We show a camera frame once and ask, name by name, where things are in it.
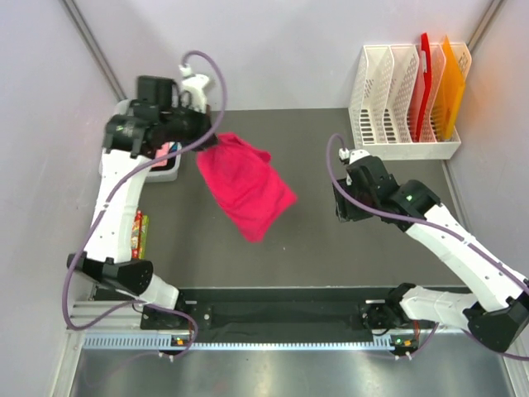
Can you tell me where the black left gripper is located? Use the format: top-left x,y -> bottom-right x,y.
160,101 -> 220,153

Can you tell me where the magenta t shirt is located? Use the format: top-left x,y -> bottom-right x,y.
196,132 -> 298,243

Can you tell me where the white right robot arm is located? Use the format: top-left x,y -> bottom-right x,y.
331,149 -> 528,353

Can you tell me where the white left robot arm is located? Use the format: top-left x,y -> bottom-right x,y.
67,97 -> 211,328

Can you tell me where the light pink t shirt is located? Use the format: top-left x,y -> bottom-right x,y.
156,142 -> 174,158

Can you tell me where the white plastic laundry basket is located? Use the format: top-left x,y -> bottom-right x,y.
98,98 -> 183,184

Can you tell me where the white file organiser rack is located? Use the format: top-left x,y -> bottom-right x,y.
348,44 -> 461,160

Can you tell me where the red and green book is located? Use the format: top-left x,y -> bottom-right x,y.
131,210 -> 150,259

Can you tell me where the orange plastic folder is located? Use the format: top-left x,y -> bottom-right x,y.
432,36 -> 466,141

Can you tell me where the red plastic folder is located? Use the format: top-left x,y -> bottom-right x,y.
408,32 -> 432,142

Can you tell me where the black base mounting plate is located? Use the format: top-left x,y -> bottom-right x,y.
139,287 -> 418,343

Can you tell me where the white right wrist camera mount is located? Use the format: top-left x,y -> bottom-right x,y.
338,148 -> 370,165

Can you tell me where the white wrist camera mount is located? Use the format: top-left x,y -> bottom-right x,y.
179,64 -> 210,113
338,148 -> 370,165

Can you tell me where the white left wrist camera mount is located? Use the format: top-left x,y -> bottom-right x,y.
179,64 -> 210,113

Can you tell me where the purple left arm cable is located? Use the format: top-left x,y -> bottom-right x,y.
62,50 -> 226,361

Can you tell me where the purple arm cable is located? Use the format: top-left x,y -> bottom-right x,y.
327,132 -> 529,361
62,50 -> 226,361

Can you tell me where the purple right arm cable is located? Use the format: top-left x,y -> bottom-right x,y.
327,132 -> 529,361

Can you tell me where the aluminium frame rail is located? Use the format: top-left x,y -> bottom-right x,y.
65,299 -> 144,332

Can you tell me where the grey slotted cable duct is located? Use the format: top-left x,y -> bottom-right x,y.
83,333 -> 417,352

